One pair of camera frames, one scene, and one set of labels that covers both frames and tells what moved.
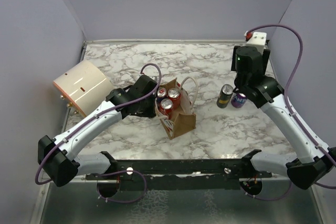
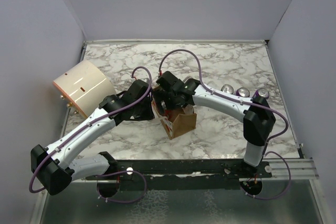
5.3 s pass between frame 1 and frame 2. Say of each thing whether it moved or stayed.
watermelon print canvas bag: stayed
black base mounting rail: stayed
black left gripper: stayed
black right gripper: moved
